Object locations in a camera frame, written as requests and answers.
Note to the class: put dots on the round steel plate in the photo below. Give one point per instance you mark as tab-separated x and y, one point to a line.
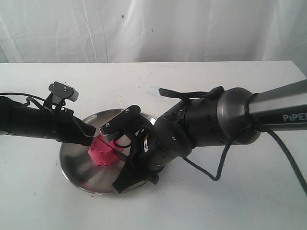
79	168

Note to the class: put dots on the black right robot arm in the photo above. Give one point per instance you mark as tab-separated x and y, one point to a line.
216	118

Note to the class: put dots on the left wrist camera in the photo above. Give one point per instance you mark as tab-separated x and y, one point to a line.
59	92

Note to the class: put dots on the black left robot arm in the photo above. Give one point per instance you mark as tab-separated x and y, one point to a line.
18	119

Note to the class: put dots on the black knife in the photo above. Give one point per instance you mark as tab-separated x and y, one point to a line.
120	154

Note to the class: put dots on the white backdrop curtain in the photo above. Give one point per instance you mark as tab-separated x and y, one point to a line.
152	30

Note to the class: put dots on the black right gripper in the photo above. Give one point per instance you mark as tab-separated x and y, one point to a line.
153	148

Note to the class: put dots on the pink sand mound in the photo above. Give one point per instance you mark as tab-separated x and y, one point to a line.
95	156

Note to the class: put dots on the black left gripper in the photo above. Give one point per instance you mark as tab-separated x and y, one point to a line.
61	127

